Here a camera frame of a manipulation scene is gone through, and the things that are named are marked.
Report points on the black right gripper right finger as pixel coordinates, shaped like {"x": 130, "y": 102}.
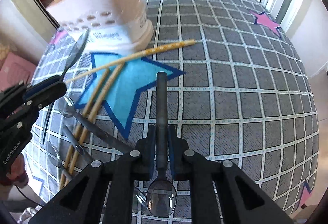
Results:
{"x": 220, "y": 191}

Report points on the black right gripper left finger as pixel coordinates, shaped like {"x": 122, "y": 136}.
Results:
{"x": 103, "y": 191}

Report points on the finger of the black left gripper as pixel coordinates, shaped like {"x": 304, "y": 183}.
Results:
{"x": 17, "y": 127}
{"x": 45, "y": 92}

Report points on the grey translucent spoon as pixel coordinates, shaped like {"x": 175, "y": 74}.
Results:
{"x": 73, "y": 57}

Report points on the plain wooden chopstick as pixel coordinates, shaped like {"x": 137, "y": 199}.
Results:
{"x": 87, "y": 116}
{"x": 96, "y": 102}

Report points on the speckled wooden chopstick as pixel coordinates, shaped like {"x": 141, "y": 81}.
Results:
{"x": 144, "y": 53}

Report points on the pink plastic stool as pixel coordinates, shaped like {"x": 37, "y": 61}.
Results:
{"x": 14, "y": 70}

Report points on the beige plastic utensil holder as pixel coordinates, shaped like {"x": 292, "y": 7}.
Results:
{"x": 116, "y": 26}

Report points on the grey checked star tablecloth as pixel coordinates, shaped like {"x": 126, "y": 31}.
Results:
{"x": 240, "y": 93}

